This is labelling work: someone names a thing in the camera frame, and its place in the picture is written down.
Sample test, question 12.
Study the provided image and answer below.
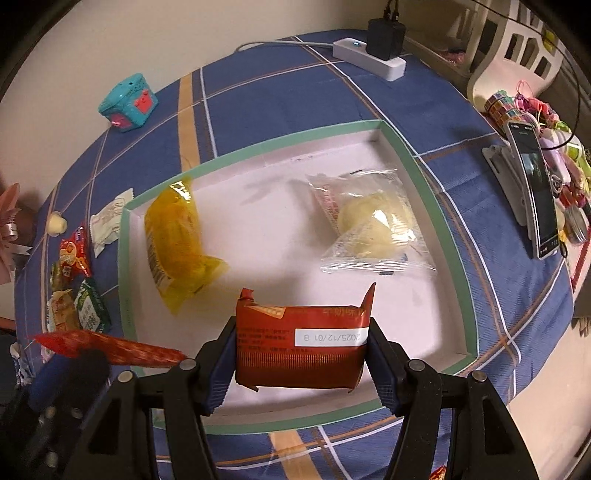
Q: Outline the clear packet with pale bun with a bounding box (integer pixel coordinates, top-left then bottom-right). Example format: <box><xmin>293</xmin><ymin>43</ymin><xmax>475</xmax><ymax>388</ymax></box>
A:
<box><xmin>307</xmin><ymin>168</ymin><xmax>438</xmax><ymax>278</ymax></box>

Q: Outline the tan cookie packet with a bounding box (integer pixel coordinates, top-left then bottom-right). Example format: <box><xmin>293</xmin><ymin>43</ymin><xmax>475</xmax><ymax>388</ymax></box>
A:
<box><xmin>48</xmin><ymin>288</ymin><xmax>81</xmax><ymax>333</ymax></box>

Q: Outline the white power strip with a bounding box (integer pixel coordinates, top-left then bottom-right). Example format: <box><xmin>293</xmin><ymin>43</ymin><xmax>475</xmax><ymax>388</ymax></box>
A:
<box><xmin>332</xmin><ymin>39</ymin><xmax>407</xmax><ymax>82</ymax></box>

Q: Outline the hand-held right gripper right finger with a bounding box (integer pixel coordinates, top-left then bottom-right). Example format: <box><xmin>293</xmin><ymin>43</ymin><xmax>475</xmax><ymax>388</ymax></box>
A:
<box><xmin>366</xmin><ymin>318</ymin><xmax>536</xmax><ymax>480</ymax></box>

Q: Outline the white box with green rim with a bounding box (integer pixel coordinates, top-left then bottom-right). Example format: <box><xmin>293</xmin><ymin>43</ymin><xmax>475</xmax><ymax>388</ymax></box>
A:
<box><xmin>117</xmin><ymin>120</ymin><xmax>481</xmax><ymax>437</ymax></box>

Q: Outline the white power cable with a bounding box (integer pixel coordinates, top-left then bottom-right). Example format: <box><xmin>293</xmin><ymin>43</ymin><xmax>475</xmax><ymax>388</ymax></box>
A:
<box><xmin>235</xmin><ymin>39</ymin><xmax>335</xmax><ymax>52</ymax></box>

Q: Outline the yellow snack packet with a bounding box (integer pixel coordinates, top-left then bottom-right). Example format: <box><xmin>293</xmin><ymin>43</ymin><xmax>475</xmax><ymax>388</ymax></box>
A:
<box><xmin>144</xmin><ymin>178</ymin><xmax>230</xmax><ymax>316</ymax></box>

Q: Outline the green cookie packet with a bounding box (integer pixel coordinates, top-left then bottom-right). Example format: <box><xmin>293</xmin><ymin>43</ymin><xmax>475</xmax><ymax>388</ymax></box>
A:
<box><xmin>76</xmin><ymin>277</ymin><xmax>112</xmax><ymax>333</ymax></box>

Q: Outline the long red snack packet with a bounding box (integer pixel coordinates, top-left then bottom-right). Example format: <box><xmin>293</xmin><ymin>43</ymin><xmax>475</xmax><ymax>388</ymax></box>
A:
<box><xmin>34</xmin><ymin>330</ymin><xmax>188</xmax><ymax>370</ymax></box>

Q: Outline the white phone stand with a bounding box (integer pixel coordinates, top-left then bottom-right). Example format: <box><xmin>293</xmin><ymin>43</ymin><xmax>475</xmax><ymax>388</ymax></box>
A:
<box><xmin>482</xmin><ymin>143</ymin><xmax>532</xmax><ymax>227</ymax></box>

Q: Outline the blue plaid tablecloth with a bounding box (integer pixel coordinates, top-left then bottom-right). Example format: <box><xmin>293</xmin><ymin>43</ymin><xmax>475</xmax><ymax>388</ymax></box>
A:
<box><xmin>14</xmin><ymin>32</ymin><xmax>575</xmax><ymax>480</ymax></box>

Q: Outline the pile of colourful trinkets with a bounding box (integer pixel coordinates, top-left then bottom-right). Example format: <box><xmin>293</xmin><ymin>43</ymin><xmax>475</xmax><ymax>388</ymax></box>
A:
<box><xmin>485</xmin><ymin>83</ymin><xmax>591</xmax><ymax>245</ymax></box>

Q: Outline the smartphone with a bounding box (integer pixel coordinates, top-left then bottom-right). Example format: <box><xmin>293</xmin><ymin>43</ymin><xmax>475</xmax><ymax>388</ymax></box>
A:
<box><xmin>503</xmin><ymin>121</ymin><xmax>561</xmax><ymax>260</ymax></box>

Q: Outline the teal toy box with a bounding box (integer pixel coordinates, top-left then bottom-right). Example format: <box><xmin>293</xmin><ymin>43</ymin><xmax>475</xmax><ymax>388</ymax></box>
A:
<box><xmin>98</xmin><ymin>74</ymin><xmax>158</xmax><ymax>133</ymax></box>

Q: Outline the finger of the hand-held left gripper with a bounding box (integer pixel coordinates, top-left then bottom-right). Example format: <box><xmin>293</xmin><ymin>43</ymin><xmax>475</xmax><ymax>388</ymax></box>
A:
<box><xmin>30</xmin><ymin>348</ymin><xmax>112</xmax><ymax>411</ymax></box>

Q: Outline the small white snack packet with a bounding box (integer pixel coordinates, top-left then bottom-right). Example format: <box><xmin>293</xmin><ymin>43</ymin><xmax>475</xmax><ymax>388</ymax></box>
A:
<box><xmin>90</xmin><ymin>188</ymin><xmax>134</xmax><ymax>258</ymax></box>

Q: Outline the gift box with pink ribbon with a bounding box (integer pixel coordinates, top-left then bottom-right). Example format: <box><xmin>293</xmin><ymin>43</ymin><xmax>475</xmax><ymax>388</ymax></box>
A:
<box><xmin>0</xmin><ymin>182</ymin><xmax>35</xmax><ymax>284</ymax></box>

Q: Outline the red-brown snack packet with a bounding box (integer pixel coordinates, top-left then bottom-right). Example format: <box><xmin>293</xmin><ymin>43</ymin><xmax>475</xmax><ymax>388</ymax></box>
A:
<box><xmin>235</xmin><ymin>282</ymin><xmax>377</xmax><ymax>393</ymax></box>

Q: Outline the thin black cable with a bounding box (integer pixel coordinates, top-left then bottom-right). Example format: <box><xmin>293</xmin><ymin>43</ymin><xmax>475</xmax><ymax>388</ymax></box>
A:
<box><xmin>556</xmin><ymin>41</ymin><xmax>591</xmax><ymax>144</ymax></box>

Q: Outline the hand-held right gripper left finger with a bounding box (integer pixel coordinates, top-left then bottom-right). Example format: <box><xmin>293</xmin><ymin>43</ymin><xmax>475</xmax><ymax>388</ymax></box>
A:
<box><xmin>60</xmin><ymin>316</ymin><xmax>238</xmax><ymax>480</ymax></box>

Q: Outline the black charger plug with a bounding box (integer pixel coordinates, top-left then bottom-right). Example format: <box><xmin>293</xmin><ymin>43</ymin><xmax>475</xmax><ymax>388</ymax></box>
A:
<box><xmin>367</xmin><ymin>17</ymin><xmax>407</xmax><ymax>61</ymax></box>

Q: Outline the small red snack packet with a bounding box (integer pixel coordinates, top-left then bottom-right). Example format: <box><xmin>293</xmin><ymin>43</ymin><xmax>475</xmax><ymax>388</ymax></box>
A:
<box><xmin>58</xmin><ymin>224</ymin><xmax>93</xmax><ymax>280</ymax></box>

